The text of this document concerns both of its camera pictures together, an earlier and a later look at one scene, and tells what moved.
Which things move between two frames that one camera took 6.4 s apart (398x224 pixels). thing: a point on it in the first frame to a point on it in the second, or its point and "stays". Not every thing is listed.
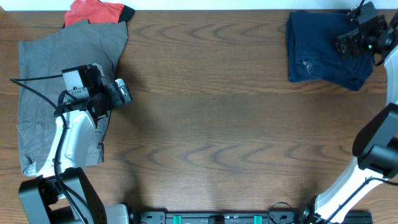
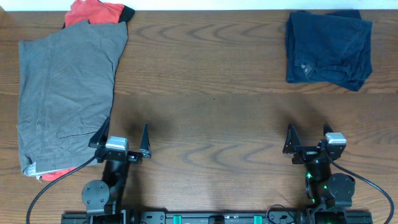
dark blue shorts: [312, 54] stays
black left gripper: [116, 99] to [100, 140]
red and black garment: [97, 12] stays
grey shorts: [78, 43] stays
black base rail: [359, 217] stays
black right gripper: [353, 38] to [306, 153]
